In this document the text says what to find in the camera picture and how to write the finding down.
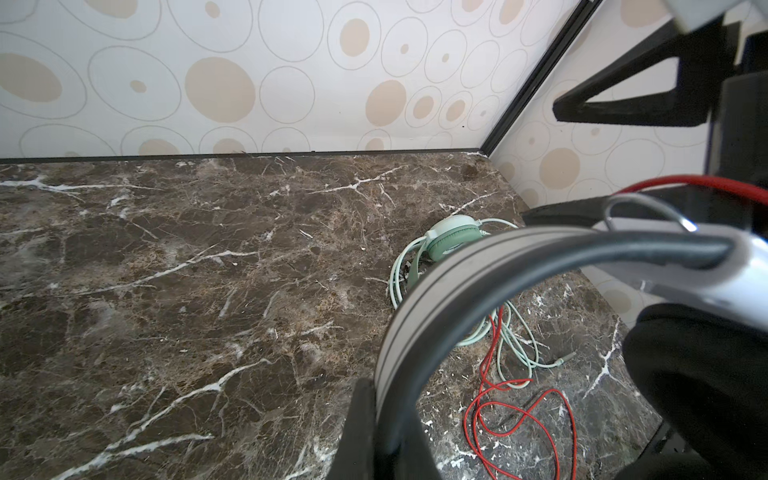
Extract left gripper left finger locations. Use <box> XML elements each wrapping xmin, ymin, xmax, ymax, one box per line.
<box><xmin>326</xmin><ymin>378</ymin><xmax>376</xmax><ymax>480</ymax></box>

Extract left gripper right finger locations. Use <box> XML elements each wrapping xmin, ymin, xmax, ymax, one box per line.
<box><xmin>395</xmin><ymin>411</ymin><xmax>441</xmax><ymax>480</ymax></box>

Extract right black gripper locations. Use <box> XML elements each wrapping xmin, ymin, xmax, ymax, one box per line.
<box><xmin>522</xmin><ymin>20</ymin><xmax>767</xmax><ymax>234</ymax></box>

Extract red headphone cable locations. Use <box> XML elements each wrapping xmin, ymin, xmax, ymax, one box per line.
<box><xmin>464</xmin><ymin>174</ymin><xmax>768</xmax><ymax>480</ymax></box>

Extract white black headphones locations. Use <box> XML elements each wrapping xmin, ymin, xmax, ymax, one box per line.
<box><xmin>372</xmin><ymin>213</ymin><xmax>767</xmax><ymax>479</ymax></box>

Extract mint green headphones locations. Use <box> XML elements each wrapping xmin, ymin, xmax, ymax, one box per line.
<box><xmin>387</xmin><ymin>215</ymin><xmax>488</xmax><ymax>309</ymax></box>

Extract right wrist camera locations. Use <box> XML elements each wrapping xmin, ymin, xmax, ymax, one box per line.
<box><xmin>663</xmin><ymin>0</ymin><xmax>752</xmax><ymax>33</ymax></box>

